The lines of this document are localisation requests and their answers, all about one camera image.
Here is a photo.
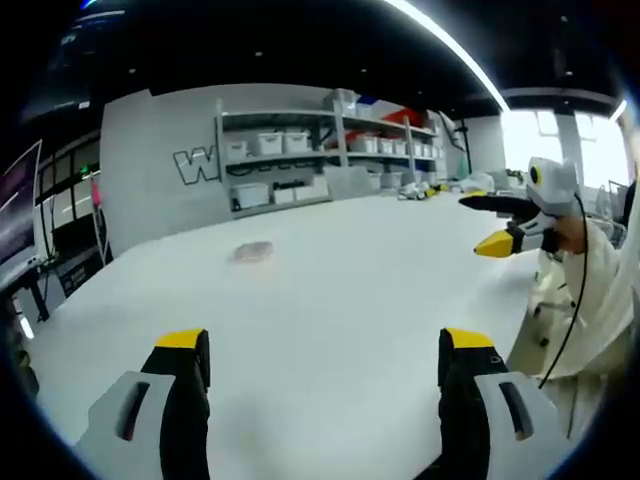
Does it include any black tripod stand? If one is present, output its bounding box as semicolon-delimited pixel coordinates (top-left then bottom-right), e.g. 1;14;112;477
449;118;475;179

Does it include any ceiling light strip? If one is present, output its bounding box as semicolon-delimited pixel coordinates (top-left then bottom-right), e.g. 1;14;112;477
384;0;512;112

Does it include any white partition panel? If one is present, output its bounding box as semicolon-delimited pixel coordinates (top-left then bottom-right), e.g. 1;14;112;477
101;88;224;257

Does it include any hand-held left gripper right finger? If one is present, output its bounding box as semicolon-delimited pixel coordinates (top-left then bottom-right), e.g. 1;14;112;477
437;327;576;480

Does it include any computer monitor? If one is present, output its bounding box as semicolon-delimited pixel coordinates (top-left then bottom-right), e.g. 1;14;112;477
0;139;44;267

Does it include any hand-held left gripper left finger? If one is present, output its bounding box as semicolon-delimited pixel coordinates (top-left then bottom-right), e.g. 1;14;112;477
74;328;212;480

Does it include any pile of yellow black tools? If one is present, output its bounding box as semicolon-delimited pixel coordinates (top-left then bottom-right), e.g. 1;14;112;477
397;180;459;201

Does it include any grey metal shelving unit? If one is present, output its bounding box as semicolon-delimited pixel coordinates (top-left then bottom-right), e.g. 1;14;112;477
214;88;447;215

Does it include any row of white storage bins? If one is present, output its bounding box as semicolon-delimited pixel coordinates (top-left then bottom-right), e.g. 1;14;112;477
224;127;446;207

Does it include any black frame desk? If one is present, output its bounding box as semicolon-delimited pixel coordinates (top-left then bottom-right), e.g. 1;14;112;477
0;252;109;324

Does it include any person's right hand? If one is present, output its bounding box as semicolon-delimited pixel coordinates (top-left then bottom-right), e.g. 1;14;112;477
547;216;589;255

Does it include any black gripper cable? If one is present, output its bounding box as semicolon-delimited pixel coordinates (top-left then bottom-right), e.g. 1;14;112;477
537;193;588;390

